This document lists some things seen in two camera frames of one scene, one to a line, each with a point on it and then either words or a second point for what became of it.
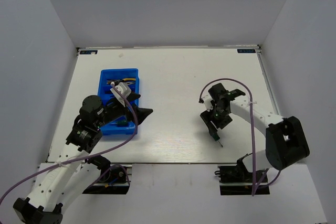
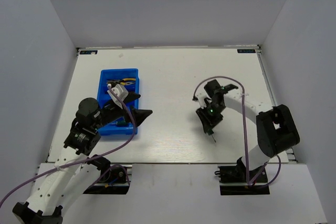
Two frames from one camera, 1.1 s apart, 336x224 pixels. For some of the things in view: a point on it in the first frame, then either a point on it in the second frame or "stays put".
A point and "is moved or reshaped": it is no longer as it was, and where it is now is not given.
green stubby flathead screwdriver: [121, 124] stays put
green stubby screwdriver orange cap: [216, 137] is moved or reshaped
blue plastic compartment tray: [129, 76] stays put
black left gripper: [142, 113] stays put
